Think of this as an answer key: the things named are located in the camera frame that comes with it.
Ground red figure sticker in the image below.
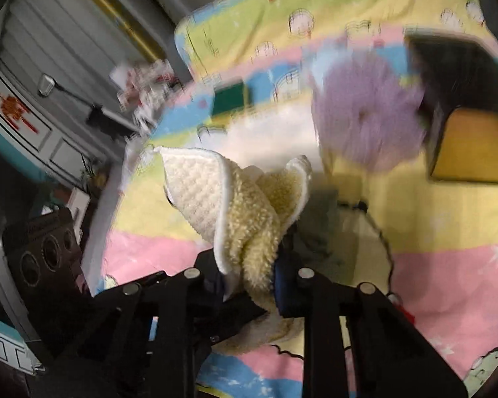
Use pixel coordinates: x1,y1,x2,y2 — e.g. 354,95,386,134
0,90,40,134

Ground purple round fluffy pad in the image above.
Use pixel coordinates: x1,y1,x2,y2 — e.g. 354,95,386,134
311,52,428,173

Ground green sponge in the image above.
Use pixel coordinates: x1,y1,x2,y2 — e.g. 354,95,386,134
211,79,250,117

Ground pastel striped printed blanket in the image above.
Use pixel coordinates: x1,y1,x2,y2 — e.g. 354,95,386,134
93,0,498,398

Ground cream fluffy cloth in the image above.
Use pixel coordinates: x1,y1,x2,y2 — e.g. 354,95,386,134
155,146,314,355

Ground black and gold tea box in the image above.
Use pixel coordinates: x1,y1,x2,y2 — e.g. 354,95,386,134
402,28,498,185

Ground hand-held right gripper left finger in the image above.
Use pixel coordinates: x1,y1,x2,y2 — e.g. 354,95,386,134
29,252,267,398

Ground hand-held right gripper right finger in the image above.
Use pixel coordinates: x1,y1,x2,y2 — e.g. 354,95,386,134
273,252,468,398

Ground white power adapter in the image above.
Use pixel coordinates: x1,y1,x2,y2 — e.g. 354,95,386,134
37,73,57,97

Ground white crumpled plastic bags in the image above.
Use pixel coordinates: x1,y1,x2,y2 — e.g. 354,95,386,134
109,59,184,134

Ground grey panelled cabinet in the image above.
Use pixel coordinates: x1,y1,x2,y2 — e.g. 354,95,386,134
0,0,179,188

